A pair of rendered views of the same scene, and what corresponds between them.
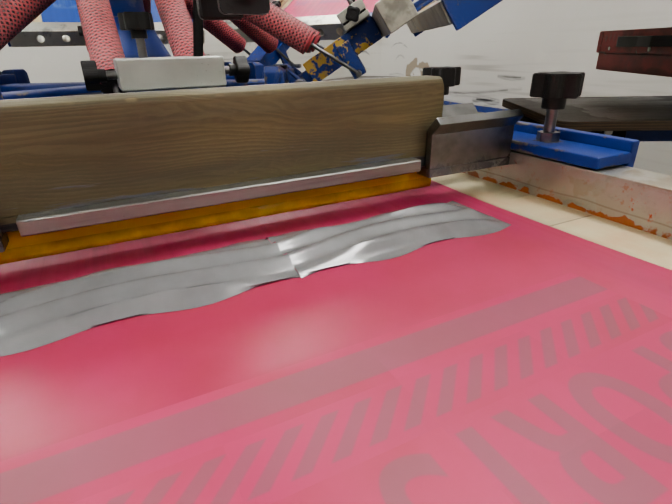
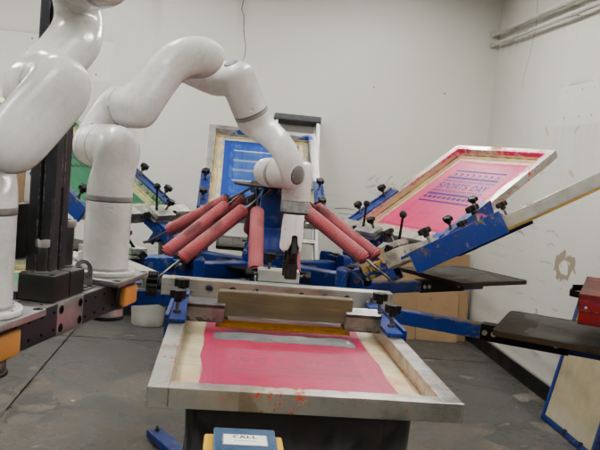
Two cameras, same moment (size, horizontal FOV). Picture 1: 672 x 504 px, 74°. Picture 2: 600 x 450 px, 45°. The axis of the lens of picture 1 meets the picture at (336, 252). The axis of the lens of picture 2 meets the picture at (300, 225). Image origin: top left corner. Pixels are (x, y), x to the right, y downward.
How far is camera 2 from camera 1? 158 cm
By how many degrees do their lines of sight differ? 28
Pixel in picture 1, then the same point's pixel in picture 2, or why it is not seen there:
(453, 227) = (336, 343)
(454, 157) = (354, 326)
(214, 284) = (265, 338)
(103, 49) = (254, 255)
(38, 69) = (189, 204)
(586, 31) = not seen: outside the picture
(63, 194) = (238, 312)
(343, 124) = (315, 308)
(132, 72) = (263, 274)
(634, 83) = not seen: outside the picture
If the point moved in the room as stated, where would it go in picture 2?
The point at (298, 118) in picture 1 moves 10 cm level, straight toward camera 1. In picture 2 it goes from (301, 304) to (290, 311)
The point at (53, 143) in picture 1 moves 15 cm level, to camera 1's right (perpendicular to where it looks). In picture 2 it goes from (240, 301) to (294, 310)
